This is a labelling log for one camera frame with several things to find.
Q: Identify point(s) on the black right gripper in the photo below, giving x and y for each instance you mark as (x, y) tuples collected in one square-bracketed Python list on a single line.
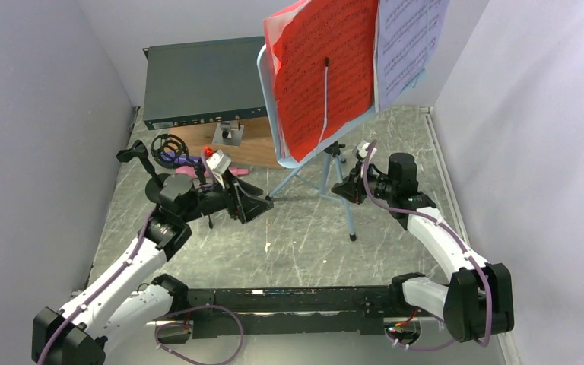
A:
[(355, 185)]

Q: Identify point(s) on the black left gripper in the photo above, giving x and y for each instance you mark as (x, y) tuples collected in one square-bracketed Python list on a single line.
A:
[(245, 207)]

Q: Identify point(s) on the purple microphone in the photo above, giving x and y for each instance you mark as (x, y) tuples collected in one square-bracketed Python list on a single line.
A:
[(170, 161)]

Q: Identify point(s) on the black tripod mic stand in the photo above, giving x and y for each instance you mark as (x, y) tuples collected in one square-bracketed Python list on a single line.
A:
[(171, 146)]

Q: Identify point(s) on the black round-base mic stand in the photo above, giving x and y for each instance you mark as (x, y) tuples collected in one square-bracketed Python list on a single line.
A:
[(139, 151)]

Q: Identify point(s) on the pink microphone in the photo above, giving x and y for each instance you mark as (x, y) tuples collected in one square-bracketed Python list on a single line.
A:
[(190, 171)]

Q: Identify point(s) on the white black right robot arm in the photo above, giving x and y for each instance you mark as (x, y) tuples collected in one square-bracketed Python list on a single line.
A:
[(477, 300)]

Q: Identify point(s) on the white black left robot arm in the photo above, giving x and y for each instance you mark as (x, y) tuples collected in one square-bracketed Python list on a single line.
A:
[(57, 338)]

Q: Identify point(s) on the wooden board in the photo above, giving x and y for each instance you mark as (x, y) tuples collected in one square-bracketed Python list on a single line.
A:
[(256, 148)]

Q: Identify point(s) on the dark green rack unit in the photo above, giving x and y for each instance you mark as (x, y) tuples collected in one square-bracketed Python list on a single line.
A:
[(203, 82)]

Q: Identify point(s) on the red sheet music papers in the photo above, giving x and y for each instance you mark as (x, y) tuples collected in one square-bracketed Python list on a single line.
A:
[(321, 65)]

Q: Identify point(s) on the lavender sheet music page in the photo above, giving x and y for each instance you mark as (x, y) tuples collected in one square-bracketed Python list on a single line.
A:
[(407, 35)]

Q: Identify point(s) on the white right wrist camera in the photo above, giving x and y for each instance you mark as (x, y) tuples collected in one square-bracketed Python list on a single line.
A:
[(363, 150)]

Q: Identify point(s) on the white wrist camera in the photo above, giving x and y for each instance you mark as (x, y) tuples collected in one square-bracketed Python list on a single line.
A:
[(363, 150), (216, 162)]

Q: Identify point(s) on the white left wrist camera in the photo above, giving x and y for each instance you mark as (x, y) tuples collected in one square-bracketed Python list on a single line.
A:
[(216, 162)]

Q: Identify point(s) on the grey metal bracket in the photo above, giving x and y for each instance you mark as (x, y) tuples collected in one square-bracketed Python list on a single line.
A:
[(228, 133)]

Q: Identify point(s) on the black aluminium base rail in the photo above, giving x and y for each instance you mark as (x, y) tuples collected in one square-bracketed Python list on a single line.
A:
[(368, 310)]

